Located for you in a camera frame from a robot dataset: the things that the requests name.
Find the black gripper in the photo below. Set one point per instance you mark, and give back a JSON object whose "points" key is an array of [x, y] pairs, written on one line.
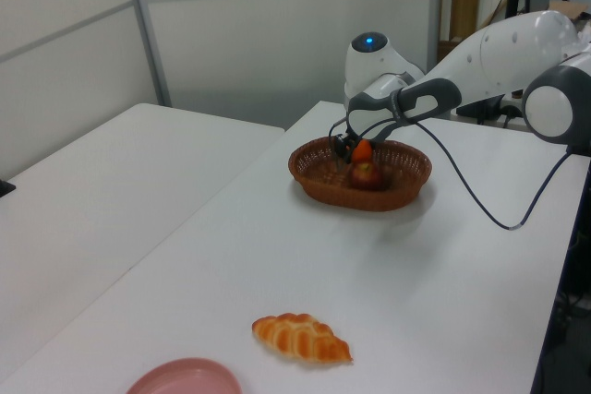
{"points": [[343, 145]]}

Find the toy orange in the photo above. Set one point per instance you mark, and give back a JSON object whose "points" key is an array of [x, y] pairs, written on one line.
{"points": [[361, 151]]}

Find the red toy apple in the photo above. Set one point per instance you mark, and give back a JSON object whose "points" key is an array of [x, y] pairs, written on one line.
{"points": [[365, 177]]}

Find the braided toy bread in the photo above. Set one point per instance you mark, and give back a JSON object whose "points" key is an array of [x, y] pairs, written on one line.
{"points": [[300, 336]]}

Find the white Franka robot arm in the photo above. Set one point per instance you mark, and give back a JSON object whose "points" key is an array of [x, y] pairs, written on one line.
{"points": [[508, 52]]}

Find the brown woven basket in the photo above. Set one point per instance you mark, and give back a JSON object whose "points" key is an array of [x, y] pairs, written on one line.
{"points": [[318, 182]]}

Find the pink plate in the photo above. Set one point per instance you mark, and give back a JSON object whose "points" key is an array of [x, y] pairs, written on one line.
{"points": [[184, 378]]}

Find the low brown cardboard box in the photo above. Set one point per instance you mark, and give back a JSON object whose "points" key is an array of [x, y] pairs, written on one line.
{"points": [[448, 52]]}

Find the black power box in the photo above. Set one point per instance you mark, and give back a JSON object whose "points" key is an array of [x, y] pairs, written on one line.
{"points": [[480, 110]]}

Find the tall brown cardboard box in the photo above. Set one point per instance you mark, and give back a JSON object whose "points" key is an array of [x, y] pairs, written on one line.
{"points": [[465, 6]]}

